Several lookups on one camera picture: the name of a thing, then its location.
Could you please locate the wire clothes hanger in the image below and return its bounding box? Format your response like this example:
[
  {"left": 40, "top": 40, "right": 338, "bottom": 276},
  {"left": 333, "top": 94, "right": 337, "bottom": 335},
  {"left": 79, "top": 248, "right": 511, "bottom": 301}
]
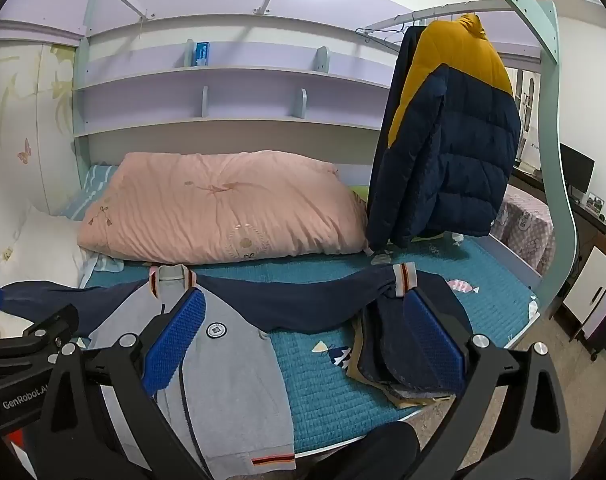
[{"left": 355, "top": 24, "right": 409, "bottom": 53}]

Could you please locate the folded dark navy garment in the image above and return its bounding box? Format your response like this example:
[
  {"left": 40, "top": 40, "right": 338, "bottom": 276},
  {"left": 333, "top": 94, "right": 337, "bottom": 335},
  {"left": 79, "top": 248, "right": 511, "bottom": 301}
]
[{"left": 355, "top": 275, "right": 476, "bottom": 396}]

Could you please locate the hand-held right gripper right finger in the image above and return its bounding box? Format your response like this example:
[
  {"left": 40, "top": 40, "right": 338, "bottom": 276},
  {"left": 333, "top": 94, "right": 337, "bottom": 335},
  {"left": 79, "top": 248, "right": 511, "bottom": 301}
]
[{"left": 402, "top": 287, "right": 584, "bottom": 480}]

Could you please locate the lilac headboard shelf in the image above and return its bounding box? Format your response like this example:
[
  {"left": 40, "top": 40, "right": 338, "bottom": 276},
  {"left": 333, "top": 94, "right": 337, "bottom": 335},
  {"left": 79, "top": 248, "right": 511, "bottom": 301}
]
[{"left": 72, "top": 0, "right": 399, "bottom": 161}]

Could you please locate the yellow and navy puffer jacket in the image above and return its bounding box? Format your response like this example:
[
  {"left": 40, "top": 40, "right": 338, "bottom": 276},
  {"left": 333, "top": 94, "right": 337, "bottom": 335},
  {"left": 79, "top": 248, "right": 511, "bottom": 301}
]
[{"left": 367, "top": 12, "right": 522, "bottom": 256}]

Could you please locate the light blue cloth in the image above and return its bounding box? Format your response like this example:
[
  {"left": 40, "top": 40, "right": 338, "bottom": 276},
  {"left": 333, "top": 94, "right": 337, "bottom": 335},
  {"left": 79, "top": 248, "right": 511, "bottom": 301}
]
[{"left": 63, "top": 162, "right": 120, "bottom": 222}]

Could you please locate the grey and navy jacket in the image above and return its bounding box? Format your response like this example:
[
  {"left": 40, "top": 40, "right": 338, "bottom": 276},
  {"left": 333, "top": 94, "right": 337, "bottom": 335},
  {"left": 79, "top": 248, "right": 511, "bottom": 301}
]
[{"left": 0, "top": 262, "right": 419, "bottom": 473}]

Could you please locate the pink patterned cover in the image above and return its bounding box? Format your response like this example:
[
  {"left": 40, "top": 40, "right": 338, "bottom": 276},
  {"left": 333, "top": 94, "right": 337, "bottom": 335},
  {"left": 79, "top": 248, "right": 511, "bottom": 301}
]
[{"left": 490, "top": 185, "right": 556, "bottom": 276}]

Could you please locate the dark hanging coat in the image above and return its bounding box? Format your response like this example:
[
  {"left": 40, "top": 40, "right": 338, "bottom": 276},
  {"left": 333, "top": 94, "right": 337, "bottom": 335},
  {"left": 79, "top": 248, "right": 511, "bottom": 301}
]
[{"left": 378, "top": 24, "right": 429, "bottom": 151}]

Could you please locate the teal quilted bed sheet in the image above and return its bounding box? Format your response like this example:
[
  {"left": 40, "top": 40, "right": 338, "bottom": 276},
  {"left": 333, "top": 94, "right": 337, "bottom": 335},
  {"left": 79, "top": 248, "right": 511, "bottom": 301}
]
[{"left": 80, "top": 237, "right": 541, "bottom": 456}]

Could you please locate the white and brown cabinet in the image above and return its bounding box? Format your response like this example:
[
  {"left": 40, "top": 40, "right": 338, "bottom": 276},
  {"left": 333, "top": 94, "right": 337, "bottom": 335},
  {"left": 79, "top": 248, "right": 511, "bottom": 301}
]
[{"left": 563, "top": 232, "right": 606, "bottom": 356}]

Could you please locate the black monitor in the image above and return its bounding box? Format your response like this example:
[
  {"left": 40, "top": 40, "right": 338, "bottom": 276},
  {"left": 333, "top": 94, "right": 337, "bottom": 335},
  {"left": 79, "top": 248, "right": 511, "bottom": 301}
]
[{"left": 558, "top": 142, "right": 596, "bottom": 196}]

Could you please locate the light green bed frame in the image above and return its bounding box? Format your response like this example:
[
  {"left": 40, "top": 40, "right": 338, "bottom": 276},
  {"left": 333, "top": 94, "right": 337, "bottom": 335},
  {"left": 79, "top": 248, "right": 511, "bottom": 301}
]
[{"left": 463, "top": 0, "right": 581, "bottom": 321}]

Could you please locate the person's leg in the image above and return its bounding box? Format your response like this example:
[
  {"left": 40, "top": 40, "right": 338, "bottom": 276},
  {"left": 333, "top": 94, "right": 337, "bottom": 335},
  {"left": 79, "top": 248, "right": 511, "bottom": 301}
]
[{"left": 295, "top": 421, "right": 421, "bottom": 480}]

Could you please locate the pink quilt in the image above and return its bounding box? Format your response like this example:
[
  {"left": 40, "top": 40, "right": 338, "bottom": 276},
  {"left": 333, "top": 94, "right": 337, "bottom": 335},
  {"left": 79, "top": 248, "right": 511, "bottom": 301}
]
[{"left": 77, "top": 150, "right": 370, "bottom": 265}]

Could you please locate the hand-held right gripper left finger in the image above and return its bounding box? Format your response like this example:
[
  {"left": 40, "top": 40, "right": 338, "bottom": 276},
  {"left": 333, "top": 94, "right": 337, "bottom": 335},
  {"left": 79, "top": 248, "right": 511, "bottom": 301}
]
[{"left": 26, "top": 287, "right": 219, "bottom": 480}]

